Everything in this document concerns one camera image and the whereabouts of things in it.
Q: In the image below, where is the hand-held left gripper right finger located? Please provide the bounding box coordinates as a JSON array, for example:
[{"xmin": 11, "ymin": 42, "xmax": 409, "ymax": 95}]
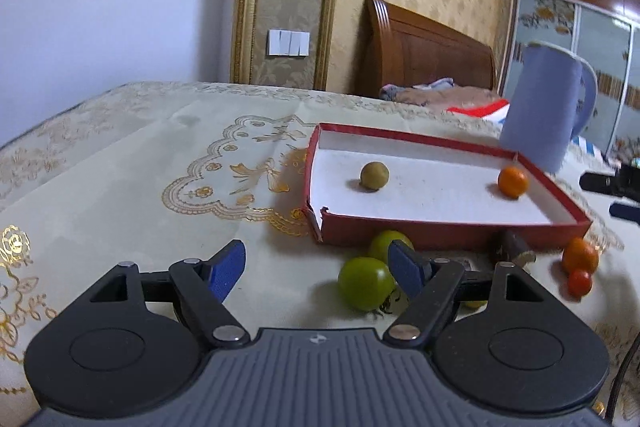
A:
[{"xmin": 384, "ymin": 240, "xmax": 546, "ymax": 351}]

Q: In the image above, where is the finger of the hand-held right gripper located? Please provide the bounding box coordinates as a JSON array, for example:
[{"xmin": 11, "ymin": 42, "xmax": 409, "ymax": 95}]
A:
[
  {"xmin": 579, "ymin": 171, "xmax": 640, "ymax": 198},
  {"xmin": 609, "ymin": 202, "xmax": 640, "ymax": 224}
]

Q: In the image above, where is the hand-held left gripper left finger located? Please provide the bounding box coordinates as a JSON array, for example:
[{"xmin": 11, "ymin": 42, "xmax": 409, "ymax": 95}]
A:
[{"xmin": 90, "ymin": 239, "xmax": 251, "ymax": 349}]

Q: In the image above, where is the green tomato with stem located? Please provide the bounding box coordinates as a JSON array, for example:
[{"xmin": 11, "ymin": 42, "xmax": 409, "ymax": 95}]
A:
[{"xmin": 337, "ymin": 257, "xmax": 396, "ymax": 312}]

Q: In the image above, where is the small orange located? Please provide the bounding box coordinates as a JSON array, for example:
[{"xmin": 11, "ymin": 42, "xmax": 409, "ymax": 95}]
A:
[
  {"xmin": 561, "ymin": 237, "xmax": 600, "ymax": 275},
  {"xmin": 497, "ymin": 166, "xmax": 530, "ymax": 199}
]

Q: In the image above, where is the red cardboard box tray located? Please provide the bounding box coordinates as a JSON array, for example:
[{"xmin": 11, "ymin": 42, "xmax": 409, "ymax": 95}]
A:
[{"xmin": 302, "ymin": 123, "xmax": 594, "ymax": 251}]

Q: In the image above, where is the red cherry tomato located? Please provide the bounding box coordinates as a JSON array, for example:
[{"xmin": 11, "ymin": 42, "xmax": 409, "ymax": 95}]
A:
[{"xmin": 567, "ymin": 269, "xmax": 594, "ymax": 299}]

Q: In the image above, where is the blue white striped cloth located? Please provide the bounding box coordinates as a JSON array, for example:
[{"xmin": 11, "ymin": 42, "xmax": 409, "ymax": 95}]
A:
[{"xmin": 572, "ymin": 136, "xmax": 610, "ymax": 160}]

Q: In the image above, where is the brown longan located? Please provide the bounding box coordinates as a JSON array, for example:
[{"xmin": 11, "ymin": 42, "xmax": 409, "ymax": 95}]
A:
[{"xmin": 360, "ymin": 161, "xmax": 390, "ymax": 192}]

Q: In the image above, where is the blue plastic kettle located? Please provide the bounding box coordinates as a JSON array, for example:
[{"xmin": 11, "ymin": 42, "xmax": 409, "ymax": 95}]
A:
[{"xmin": 500, "ymin": 41, "xmax": 598, "ymax": 174}]

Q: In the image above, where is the dark sugarcane piece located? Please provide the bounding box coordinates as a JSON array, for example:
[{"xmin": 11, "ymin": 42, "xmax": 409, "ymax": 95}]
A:
[{"xmin": 492, "ymin": 231, "xmax": 537, "ymax": 267}]

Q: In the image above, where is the cream embroidered tablecloth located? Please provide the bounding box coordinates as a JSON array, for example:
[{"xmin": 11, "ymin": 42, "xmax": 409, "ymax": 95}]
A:
[{"xmin": 0, "ymin": 81, "xmax": 640, "ymax": 427}]

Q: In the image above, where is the red and white cloth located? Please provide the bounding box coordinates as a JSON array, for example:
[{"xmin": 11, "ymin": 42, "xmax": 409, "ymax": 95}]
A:
[{"xmin": 446, "ymin": 99, "xmax": 511, "ymax": 124}]

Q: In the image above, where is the wardrobe with floral doors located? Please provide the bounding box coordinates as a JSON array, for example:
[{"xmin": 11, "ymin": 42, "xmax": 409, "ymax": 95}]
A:
[{"xmin": 502, "ymin": 0, "xmax": 640, "ymax": 162}]

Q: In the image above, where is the pile of clothes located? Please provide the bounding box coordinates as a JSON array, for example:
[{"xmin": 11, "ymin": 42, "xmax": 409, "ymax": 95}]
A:
[{"xmin": 379, "ymin": 78, "xmax": 503, "ymax": 112}]

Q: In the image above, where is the wooden bed headboard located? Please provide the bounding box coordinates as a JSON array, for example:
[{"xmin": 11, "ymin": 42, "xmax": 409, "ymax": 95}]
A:
[{"xmin": 362, "ymin": 0, "xmax": 498, "ymax": 100}]

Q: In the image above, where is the black cable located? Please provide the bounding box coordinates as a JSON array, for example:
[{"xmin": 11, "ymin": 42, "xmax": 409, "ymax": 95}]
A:
[{"xmin": 602, "ymin": 339, "xmax": 640, "ymax": 423}]

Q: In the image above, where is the white wall switch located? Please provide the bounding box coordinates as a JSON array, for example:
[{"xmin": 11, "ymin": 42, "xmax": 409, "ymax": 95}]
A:
[{"xmin": 268, "ymin": 28, "xmax": 310, "ymax": 56}]

